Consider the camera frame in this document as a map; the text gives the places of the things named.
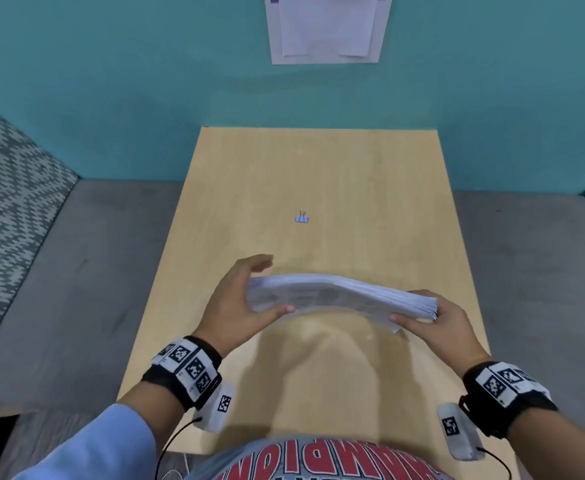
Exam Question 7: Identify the person's right hand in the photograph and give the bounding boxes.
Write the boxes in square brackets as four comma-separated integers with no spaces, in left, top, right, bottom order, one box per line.
[388,289,493,379]

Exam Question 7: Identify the person's left hand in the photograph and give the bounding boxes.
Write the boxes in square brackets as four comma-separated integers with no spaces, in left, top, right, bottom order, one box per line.
[191,254,295,359]

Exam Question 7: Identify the stack of white paper sheets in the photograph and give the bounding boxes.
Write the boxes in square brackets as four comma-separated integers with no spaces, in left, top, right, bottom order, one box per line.
[246,273,439,334]

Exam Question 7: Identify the person's left forearm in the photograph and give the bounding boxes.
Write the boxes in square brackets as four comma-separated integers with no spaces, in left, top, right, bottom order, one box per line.
[13,380,186,480]

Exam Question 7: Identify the person's right forearm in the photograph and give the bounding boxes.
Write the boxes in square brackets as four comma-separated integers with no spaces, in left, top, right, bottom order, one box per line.
[505,407,585,480]

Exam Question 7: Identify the wooden table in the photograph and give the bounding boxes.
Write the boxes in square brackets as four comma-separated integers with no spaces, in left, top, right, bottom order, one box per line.
[117,127,518,480]

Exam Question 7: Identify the black wristband with marker tags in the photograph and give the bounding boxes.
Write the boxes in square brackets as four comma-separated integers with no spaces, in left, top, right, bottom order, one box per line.
[458,361,558,440]
[141,336,223,412]

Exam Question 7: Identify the grey shirt with red print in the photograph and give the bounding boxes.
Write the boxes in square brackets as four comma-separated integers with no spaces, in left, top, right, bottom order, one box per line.
[185,437,455,480]

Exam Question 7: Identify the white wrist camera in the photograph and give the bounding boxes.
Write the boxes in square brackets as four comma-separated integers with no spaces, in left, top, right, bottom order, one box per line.
[436,403,485,462]
[193,381,236,434]

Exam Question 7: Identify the black cable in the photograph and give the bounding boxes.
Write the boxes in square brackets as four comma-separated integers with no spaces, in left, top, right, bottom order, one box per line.
[476,446,514,480]
[154,417,203,480]

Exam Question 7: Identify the white paper sheets on wall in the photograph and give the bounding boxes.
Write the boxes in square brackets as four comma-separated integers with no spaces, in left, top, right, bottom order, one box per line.
[264,0,393,65]

